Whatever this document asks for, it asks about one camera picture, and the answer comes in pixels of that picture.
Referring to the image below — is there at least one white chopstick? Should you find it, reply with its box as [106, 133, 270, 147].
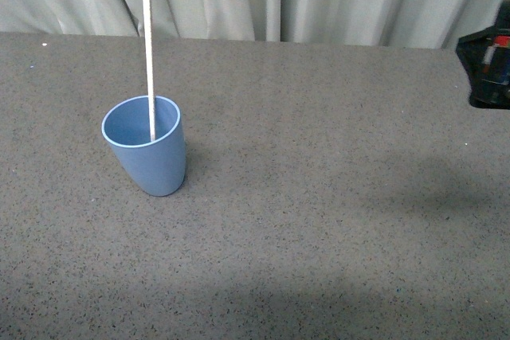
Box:
[143, 0, 156, 142]

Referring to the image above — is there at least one blue plastic cup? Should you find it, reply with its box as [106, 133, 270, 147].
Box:
[101, 96, 186, 197]

